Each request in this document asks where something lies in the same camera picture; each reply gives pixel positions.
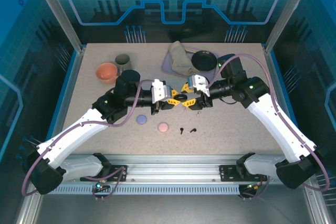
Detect black round plate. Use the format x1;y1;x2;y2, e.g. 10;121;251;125
191;50;218;71

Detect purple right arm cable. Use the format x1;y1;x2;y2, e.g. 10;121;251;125
206;54;331;193

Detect orange ceramic cup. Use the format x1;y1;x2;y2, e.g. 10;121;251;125
96;62;123;85

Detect aluminium frame post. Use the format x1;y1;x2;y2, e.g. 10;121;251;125
264;0;309;53
28;0;86;53

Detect thin purple base cable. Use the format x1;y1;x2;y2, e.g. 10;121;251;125
240;174;271;201
91;167;124;201

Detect beige folded cloth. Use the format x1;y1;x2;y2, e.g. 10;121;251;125
169;40;200;77

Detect lilac plastic tray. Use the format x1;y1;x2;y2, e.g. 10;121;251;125
161;46;220;77

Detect grey ceramic mug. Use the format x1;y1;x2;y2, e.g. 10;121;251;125
114;54;133;74

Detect slotted grey cable duct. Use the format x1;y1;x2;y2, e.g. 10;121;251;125
49;184;242;195

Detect aluminium mounting rail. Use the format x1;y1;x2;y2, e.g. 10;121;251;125
73;154;313;183

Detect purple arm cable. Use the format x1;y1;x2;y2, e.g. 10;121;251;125
206;54;331;193
22;79;158;196

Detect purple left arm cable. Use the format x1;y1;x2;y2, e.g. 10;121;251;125
22;79;158;196

